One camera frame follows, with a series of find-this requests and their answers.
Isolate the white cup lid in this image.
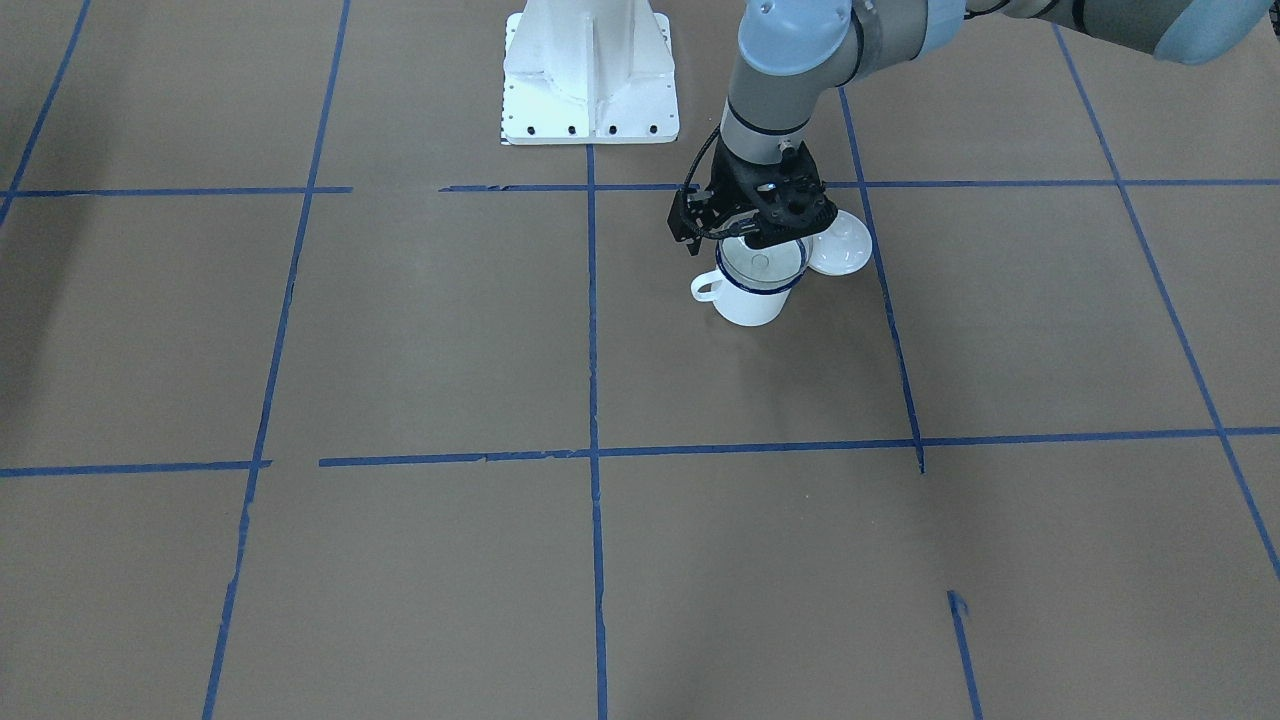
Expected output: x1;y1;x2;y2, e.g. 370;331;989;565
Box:
805;210;874;277

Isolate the white enamel cup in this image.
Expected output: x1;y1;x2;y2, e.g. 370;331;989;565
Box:
690;260;805;327

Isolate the white pedestal column base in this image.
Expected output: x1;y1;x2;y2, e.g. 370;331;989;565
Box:
500;1;681;146

